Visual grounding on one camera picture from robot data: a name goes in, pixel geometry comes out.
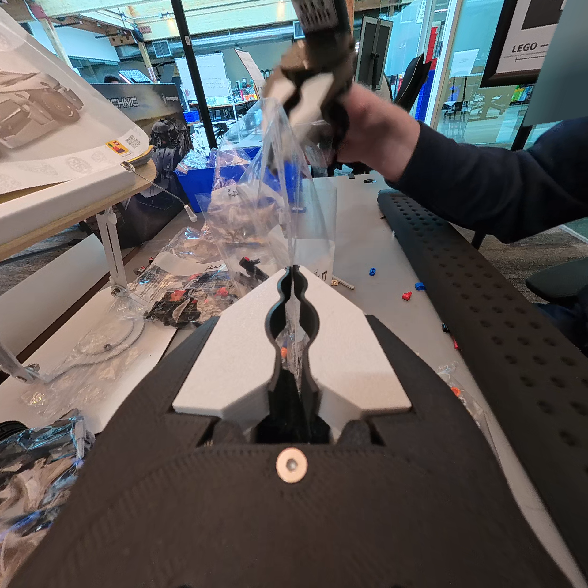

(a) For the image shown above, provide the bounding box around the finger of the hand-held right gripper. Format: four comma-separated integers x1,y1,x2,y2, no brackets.
290,73,339,134
268,69,299,108

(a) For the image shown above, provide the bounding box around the person's right forearm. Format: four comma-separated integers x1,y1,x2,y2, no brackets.
390,117,588,244

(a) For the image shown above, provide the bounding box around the person's right hand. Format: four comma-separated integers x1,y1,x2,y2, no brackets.
337,85,421,182

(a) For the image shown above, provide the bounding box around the black chair back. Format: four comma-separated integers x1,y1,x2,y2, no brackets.
394,53,433,113

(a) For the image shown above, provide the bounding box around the lego instruction booklet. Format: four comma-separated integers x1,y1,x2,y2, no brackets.
0,9,154,244

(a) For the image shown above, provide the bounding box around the black monitor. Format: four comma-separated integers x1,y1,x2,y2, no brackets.
356,15,394,90

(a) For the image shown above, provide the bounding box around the blue plastic bin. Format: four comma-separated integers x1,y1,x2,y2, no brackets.
176,146,314,213

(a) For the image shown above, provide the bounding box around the black perforated table edge pad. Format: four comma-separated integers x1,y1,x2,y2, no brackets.
377,188,588,561

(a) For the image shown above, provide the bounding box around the whiteboard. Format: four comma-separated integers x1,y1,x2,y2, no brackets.
174,52,231,99

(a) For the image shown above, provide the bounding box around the framed fiducial marker sign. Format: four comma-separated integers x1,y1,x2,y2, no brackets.
480,0,570,88

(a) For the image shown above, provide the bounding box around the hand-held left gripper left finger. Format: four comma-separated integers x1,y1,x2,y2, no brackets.
171,267,302,444

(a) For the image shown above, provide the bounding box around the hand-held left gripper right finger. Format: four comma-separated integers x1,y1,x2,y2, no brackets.
296,265,413,444

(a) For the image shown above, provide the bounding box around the black lego set box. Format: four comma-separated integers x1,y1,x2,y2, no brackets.
80,83,193,244

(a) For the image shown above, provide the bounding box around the empty clear plastic bag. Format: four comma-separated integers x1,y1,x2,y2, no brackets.
21,317,152,414

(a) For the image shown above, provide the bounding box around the black office chair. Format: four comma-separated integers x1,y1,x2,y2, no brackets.
525,257,588,305

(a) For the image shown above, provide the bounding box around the clear plastic lego parts bag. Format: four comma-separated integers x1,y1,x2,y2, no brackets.
131,227,244,329
207,138,254,173
0,416,95,588
177,151,214,176
195,181,288,246
195,96,341,382
434,360,488,423

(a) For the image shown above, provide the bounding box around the metal page holder wire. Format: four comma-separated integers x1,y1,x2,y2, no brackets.
120,161,198,222

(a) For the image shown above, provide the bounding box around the black pole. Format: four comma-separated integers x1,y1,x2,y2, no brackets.
171,0,217,149

